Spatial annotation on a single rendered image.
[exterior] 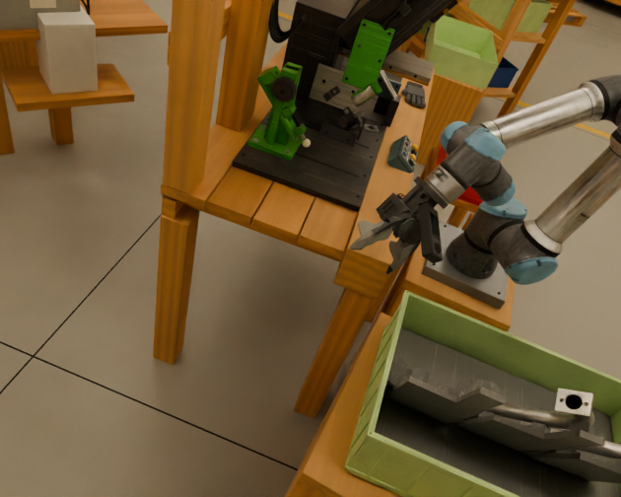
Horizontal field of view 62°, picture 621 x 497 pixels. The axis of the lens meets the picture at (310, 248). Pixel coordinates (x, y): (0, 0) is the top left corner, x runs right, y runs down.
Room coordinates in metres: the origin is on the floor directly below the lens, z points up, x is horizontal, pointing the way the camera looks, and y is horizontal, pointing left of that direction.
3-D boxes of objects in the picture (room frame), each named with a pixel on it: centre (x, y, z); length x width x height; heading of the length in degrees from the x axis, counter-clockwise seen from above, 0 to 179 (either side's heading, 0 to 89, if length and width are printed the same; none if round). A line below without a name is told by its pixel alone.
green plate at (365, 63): (1.76, 0.02, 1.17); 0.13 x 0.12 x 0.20; 178
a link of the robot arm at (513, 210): (1.22, -0.47, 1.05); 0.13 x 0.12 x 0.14; 30
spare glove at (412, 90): (2.16, -0.21, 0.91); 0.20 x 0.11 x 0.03; 5
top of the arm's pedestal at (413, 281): (1.22, -0.46, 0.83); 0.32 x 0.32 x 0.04; 81
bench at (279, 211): (1.84, 0.08, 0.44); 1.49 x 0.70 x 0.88; 178
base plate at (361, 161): (1.84, 0.08, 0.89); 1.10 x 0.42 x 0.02; 178
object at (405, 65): (1.91, -0.02, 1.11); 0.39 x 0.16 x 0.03; 88
